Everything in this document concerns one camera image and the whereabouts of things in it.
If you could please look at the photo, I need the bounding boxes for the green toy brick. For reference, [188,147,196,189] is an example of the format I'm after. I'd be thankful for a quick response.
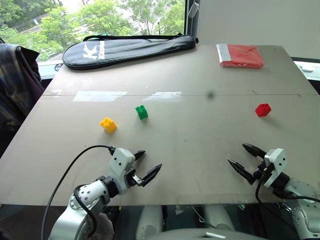
[135,104,149,121]

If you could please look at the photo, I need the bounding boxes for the white round device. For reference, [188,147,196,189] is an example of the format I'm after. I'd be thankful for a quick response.
[297,62,316,74]

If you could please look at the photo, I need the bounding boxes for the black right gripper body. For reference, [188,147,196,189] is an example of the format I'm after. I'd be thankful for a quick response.
[252,157,273,185]

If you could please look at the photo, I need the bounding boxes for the red toy brick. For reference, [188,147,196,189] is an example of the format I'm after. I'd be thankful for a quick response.
[254,102,272,118]

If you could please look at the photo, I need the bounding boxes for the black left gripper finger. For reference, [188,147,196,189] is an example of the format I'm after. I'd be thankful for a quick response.
[132,150,147,164]
[140,163,163,188]

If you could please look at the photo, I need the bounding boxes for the silver robot body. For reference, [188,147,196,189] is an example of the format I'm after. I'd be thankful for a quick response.
[134,204,276,240]

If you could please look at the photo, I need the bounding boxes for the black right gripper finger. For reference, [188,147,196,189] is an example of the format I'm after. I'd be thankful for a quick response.
[242,143,268,159]
[227,158,258,186]

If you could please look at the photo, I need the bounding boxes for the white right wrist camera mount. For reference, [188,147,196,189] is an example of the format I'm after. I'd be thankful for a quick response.
[263,148,287,188]

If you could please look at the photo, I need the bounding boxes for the dark plaid garment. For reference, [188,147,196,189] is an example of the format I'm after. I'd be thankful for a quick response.
[0,43,46,158]

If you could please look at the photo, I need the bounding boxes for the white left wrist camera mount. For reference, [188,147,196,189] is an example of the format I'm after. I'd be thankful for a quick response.
[108,147,136,196]

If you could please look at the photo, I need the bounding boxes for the black racket bag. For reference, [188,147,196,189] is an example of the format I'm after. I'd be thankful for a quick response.
[62,32,199,71]

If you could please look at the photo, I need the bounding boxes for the red packaged cloth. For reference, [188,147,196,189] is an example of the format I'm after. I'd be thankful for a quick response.
[215,43,265,69]

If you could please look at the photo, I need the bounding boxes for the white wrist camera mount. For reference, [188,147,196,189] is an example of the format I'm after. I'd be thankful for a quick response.
[263,148,287,188]
[108,147,136,196]

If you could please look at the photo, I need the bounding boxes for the grey window handle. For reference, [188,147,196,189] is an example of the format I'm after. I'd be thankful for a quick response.
[188,0,201,18]

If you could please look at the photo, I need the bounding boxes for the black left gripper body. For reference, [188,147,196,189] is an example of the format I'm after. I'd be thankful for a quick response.
[124,168,144,188]

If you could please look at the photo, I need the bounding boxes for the yellow toy brick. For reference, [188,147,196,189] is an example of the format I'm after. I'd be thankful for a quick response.
[99,117,118,134]

